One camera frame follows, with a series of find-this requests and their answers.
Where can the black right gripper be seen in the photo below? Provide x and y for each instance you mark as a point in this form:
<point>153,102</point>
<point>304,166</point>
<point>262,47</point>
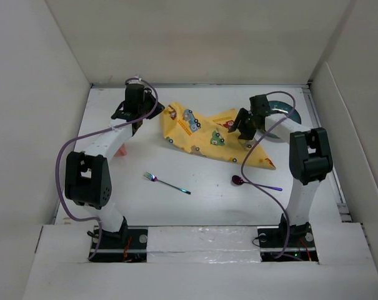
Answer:
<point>242,115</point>

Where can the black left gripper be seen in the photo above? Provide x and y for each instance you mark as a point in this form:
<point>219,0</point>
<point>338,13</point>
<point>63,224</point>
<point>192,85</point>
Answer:
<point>159,109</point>

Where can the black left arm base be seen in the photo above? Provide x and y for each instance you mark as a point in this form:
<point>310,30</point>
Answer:
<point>127,245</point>

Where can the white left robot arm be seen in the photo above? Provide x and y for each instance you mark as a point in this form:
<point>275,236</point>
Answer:
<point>88,179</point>

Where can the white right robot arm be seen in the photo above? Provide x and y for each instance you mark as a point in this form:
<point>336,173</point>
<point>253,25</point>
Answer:
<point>310,158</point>

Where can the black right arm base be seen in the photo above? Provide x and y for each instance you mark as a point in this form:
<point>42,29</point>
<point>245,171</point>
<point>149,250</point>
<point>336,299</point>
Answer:
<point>279,244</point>

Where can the teal round plate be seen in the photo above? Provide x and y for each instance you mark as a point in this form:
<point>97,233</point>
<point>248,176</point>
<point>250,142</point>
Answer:
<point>284,130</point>

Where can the pink cup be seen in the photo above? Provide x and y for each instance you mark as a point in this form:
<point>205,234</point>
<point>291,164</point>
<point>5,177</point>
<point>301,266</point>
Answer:
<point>122,150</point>

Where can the purple iridescent spoon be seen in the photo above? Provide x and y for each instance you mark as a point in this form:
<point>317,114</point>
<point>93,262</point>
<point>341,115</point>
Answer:
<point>238,181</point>

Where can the iridescent fork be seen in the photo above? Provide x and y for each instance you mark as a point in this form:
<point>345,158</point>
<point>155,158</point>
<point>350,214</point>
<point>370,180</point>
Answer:
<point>153,178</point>

